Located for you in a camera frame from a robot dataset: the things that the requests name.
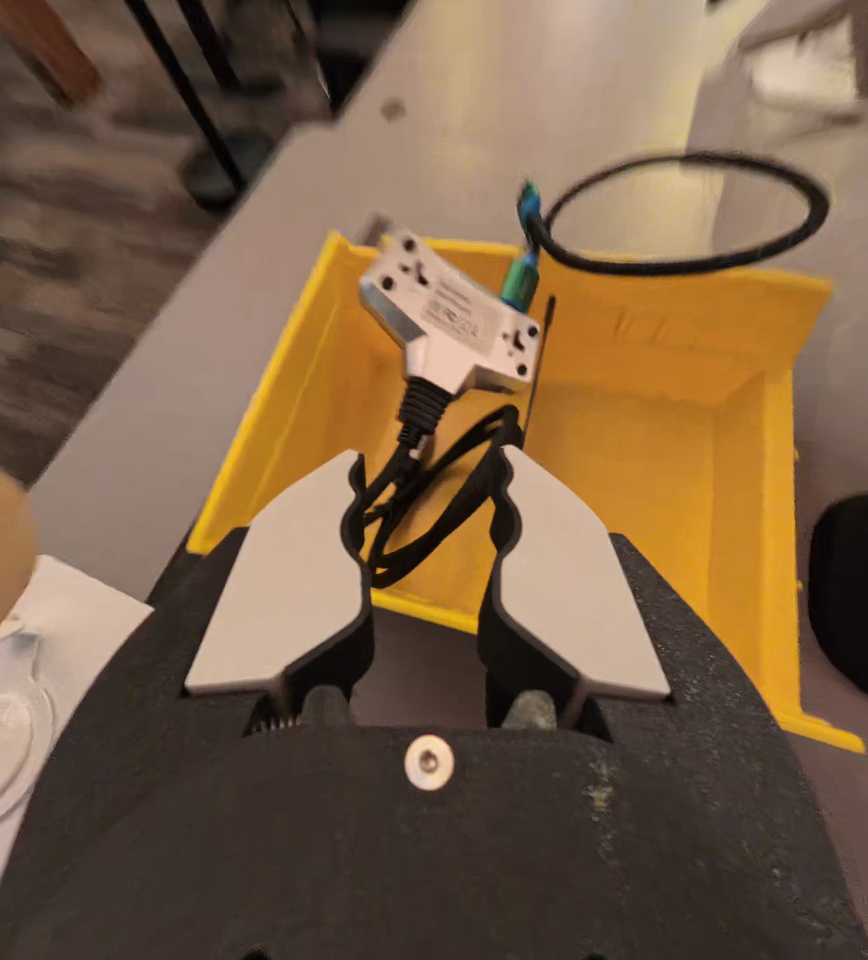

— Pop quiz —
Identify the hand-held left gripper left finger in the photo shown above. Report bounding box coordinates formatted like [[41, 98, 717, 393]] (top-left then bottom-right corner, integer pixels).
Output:
[[183, 448, 375, 723]]

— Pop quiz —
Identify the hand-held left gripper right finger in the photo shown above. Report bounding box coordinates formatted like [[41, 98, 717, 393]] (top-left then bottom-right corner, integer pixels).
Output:
[[476, 444, 673, 725]]

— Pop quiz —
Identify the large yellow plastic bin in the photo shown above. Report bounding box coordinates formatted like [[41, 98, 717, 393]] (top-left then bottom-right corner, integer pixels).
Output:
[[185, 228, 868, 756]]

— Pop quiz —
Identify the black adapter cable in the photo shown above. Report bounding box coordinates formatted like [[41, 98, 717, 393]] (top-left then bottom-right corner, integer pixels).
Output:
[[342, 377, 527, 591]]

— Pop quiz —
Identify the silver adapter box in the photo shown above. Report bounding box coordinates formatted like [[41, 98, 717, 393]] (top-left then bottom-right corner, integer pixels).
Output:
[[357, 230, 543, 396]]

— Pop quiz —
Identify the black green-plug hdmi cable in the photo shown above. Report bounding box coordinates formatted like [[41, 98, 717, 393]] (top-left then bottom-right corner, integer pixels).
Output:
[[500, 152, 833, 314]]

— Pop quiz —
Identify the white paper sheet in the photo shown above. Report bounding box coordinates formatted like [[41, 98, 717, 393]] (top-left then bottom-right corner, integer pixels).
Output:
[[0, 553, 156, 960]]

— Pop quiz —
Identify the black rounded pouch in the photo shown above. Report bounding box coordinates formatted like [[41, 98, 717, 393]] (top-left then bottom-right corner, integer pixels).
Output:
[[807, 491, 868, 715]]

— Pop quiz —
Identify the black metal stand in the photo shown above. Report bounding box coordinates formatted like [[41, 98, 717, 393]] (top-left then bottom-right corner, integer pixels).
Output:
[[122, 0, 279, 213]]

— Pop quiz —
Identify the brown wooden leg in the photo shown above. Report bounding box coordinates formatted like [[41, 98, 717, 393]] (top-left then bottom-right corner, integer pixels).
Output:
[[0, 0, 103, 108]]

